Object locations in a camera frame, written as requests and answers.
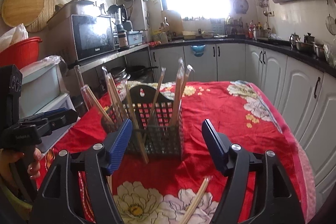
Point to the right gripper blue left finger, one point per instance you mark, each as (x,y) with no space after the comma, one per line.
(115,145)

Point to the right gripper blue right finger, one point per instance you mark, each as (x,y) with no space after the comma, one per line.
(218,146)

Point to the wrapped chopsticks in basket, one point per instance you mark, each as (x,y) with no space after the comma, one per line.
(117,104)
(89,98)
(180,83)
(157,95)

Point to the black plastic utensil basket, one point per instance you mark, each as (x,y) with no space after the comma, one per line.
(160,137)

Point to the wrapped chopsticks leaning outside basket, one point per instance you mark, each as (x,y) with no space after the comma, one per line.
(135,124)

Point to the red floral tablecloth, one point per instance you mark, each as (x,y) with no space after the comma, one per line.
(162,190)

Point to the white plastic drawer cabinet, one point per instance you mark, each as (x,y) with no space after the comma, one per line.
(43,88)

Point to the wrapped chopsticks on table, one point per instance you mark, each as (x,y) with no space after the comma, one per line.
(193,205)

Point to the steel pot stack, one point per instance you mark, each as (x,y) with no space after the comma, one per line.
(119,74)

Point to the black frying pan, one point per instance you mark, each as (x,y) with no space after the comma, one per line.
(138,70)

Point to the red plastic basin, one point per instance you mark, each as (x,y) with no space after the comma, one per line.
(22,53)

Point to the blue bag on cabinet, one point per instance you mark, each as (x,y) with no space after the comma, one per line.
(198,50)

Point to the silver microwave oven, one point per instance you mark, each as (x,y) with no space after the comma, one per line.
(80,37)

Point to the round woven bamboo tray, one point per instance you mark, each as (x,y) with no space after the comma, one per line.
(33,14)

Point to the black electric kettle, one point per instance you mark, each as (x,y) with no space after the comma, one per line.
(118,12)

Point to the small wall fan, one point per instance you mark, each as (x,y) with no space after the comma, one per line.
(241,6)

